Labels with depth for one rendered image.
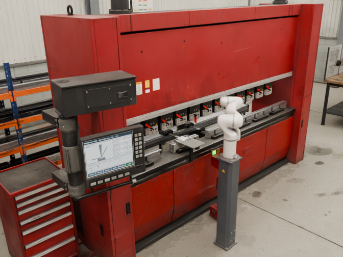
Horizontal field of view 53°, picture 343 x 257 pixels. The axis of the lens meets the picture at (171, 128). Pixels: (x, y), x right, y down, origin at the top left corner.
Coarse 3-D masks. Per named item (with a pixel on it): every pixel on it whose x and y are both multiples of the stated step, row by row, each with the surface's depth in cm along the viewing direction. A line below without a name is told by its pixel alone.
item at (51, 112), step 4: (52, 108) 249; (44, 112) 241; (48, 112) 240; (52, 112) 240; (44, 116) 243; (48, 116) 237; (52, 116) 232; (56, 116) 231; (44, 120) 245; (48, 120) 239; (52, 120) 234; (56, 120) 229; (52, 124) 236; (56, 124) 230
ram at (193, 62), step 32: (160, 32) 313; (192, 32) 340; (224, 32) 371; (256, 32) 410; (288, 32) 458; (128, 64) 298; (160, 64) 323; (192, 64) 351; (224, 64) 385; (256, 64) 427; (288, 64) 479; (160, 96) 333; (192, 96) 364
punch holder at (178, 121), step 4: (184, 108) 360; (176, 112) 353; (180, 112) 357; (184, 112) 361; (176, 116) 354; (184, 116) 362; (176, 120) 356; (180, 120) 360; (184, 120) 364; (176, 124) 358; (180, 124) 361
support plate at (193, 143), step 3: (192, 138) 372; (177, 141) 365; (180, 141) 365; (183, 141) 365; (186, 141) 365; (189, 141) 364; (192, 141) 364; (195, 141) 364; (198, 141) 364; (201, 141) 364; (183, 144) 359; (186, 144) 357; (189, 144) 357; (192, 144) 357; (195, 144) 357; (198, 144) 357; (201, 144) 356; (192, 147) 350; (195, 147) 351
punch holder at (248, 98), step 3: (246, 90) 429; (249, 90) 430; (252, 90) 435; (246, 93) 430; (252, 93) 437; (246, 96) 431; (249, 96) 433; (252, 96) 438; (246, 99) 432; (249, 99) 435; (252, 99) 440
